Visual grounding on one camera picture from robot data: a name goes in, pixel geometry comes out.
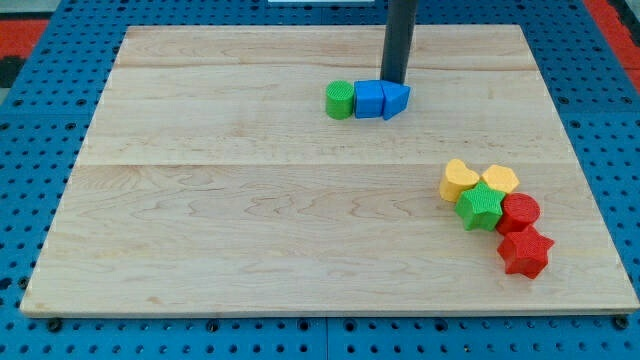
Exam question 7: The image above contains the light wooden board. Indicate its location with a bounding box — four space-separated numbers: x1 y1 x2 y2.
20 25 639 318

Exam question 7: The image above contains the green cylinder block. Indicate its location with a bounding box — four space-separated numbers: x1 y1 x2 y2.
325 80 355 120

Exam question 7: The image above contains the blue cube block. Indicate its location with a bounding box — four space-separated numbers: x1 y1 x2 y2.
354 80 384 118

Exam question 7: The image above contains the blue triangle block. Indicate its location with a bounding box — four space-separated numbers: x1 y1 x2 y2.
381 80 411 120

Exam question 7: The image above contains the yellow heart block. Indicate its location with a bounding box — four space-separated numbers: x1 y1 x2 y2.
439 158 480 202

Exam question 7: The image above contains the green star block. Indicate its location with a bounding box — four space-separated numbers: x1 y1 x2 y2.
455 181 506 231

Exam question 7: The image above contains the yellow hexagon block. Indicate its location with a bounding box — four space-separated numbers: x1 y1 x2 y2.
481 164 520 194

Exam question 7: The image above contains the red cylinder block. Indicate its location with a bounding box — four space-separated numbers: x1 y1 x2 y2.
495 193 541 234

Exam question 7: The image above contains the red star block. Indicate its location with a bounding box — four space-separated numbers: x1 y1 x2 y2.
497 226 555 280

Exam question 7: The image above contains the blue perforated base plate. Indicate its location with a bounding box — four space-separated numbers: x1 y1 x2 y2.
1 0 639 359

